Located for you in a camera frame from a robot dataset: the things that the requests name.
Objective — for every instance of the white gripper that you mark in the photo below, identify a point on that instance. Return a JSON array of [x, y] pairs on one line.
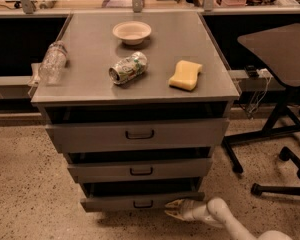
[[189, 211]]

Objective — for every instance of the grey top drawer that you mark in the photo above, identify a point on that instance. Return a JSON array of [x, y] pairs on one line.
[[137, 135]]

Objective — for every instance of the white bowl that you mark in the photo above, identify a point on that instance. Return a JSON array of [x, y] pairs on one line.
[[132, 32]]

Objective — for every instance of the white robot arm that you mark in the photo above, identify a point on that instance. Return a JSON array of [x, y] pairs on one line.
[[216, 212]]

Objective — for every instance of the grey bottom drawer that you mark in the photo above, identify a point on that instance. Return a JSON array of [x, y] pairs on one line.
[[136, 195]]

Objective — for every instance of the crushed soda can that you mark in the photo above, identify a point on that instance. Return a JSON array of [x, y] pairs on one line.
[[128, 68]]

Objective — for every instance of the grey drawer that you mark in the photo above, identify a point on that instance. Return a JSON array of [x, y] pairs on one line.
[[137, 135], [136, 195], [139, 170]]

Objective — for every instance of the clear plastic water bottle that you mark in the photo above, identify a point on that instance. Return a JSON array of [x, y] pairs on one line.
[[53, 63]]

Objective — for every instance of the dark side table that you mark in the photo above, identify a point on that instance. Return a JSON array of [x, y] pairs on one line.
[[279, 49]]

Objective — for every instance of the grey middle drawer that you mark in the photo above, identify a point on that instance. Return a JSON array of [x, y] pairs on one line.
[[139, 170]]

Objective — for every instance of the grey drawer cabinet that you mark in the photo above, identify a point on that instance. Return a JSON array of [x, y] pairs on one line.
[[86, 94]]

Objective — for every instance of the power strip with cables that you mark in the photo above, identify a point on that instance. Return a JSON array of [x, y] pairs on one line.
[[253, 72]]

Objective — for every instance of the yellow sponge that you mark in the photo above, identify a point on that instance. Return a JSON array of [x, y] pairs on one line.
[[186, 75]]

